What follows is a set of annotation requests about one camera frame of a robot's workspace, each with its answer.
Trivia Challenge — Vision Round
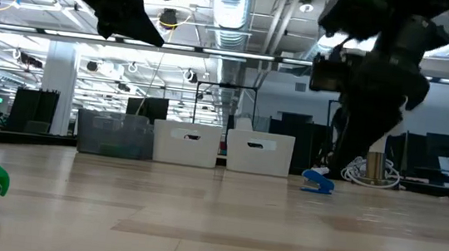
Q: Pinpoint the grey translucent plastic bin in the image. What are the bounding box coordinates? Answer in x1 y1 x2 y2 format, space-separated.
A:
74 108 158 161

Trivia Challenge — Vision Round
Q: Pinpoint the silver slanted ventilation duct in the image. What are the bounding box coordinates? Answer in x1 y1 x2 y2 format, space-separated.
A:
303 27 338 65

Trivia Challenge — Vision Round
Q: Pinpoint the white plastic bin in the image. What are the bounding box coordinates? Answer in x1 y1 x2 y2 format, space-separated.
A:
150 118 224 170
223 128 297 179

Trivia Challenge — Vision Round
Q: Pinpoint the black cabinet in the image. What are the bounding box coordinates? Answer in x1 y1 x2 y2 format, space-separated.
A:
264 111 338 178

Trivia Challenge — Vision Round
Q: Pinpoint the small blue stapler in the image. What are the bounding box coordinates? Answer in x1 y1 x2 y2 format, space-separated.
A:
299 168 337 195

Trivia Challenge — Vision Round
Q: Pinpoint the silver ribbed ventilation duct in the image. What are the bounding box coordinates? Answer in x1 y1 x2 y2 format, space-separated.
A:
203 0 256 54

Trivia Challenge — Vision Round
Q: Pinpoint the black stand frame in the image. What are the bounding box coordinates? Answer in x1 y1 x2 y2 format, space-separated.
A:
192 80 259 130

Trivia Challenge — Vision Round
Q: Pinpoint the white pillar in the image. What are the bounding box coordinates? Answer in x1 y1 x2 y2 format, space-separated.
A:
36 39 81 138

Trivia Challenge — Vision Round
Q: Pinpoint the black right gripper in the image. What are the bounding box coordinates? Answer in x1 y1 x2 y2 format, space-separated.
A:
326 45 434 187

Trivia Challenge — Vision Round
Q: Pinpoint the white power cable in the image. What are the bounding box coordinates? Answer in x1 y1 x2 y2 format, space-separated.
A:
309 150 404 190

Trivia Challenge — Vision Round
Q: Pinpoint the long light bar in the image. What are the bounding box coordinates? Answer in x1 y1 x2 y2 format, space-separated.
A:
0 22 449 86

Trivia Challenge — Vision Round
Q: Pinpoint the black partition panel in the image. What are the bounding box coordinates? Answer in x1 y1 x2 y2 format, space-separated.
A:
5 86 61 136

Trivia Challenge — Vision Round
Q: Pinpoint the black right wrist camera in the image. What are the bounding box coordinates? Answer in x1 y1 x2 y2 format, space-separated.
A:
308 53 352 96

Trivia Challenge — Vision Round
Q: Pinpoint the white mushroom lamp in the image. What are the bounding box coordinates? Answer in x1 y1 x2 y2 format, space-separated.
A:
363 94 411 190

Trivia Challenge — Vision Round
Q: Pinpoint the black monitor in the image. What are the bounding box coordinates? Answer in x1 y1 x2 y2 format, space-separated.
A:
125 95 170 126

